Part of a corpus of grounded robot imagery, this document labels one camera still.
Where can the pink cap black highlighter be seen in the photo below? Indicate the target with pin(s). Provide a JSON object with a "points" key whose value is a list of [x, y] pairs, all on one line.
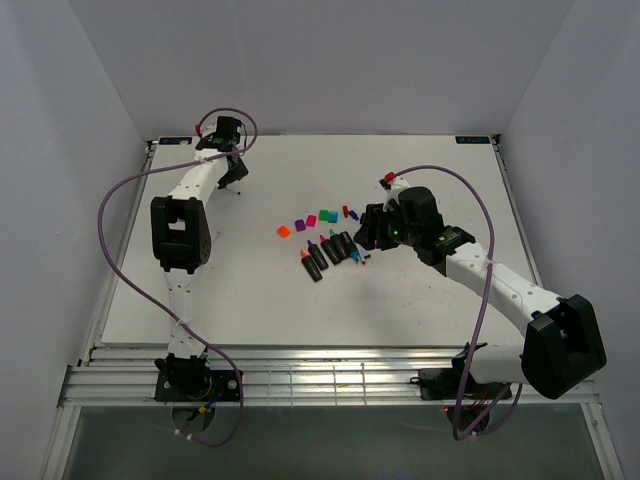
{"points": [[329, 249]]}

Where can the aluminium frame rail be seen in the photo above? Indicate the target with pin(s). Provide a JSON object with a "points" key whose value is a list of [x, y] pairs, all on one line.
{"points": [[273, 377]]}

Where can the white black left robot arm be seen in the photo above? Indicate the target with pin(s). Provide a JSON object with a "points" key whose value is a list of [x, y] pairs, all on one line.
{"points": [[182, 243]]}

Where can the left blue corner label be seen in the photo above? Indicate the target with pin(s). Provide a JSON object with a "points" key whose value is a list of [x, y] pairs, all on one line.
{"points": [[175, 141]]}

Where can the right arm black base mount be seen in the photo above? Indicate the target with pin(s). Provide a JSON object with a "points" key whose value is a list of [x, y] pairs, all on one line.
{"points": [[443, 384]]}

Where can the light blue cap black highlighter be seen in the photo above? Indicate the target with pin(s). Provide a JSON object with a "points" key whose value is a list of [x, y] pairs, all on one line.
{"points": [[350, 246]]}

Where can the purple cap black highlighter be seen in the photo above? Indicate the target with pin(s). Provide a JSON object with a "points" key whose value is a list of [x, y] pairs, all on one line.
{"points": [[317, 255]]}

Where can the orange cap black highlighter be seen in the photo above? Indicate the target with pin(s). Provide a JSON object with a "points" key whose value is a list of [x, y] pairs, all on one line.
{"points": [[310, 266]]}

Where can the small blue cap white marker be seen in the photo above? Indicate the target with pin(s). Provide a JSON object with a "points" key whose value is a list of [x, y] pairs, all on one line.
{"points": [[234, 190]]}

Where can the right blue corner label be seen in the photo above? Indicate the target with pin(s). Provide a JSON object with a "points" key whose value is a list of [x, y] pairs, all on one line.
{"points": [[472, 140]]}

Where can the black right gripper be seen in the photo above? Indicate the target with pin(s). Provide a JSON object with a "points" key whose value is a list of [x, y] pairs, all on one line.
{"points": [[373, 229]]}

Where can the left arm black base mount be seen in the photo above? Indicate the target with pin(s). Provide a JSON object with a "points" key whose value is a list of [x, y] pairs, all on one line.
{"points": [[192, 380]]}

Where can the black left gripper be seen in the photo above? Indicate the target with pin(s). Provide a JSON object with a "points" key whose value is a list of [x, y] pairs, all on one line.
{"points": [[239, 173]]}

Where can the blue corner label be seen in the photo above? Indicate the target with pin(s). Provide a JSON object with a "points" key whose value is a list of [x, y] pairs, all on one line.
{"points": [[472, 140], [175, 141]]}

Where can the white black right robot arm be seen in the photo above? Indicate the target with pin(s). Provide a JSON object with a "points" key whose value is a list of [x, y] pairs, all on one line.
{"points": [[561, 341]]}

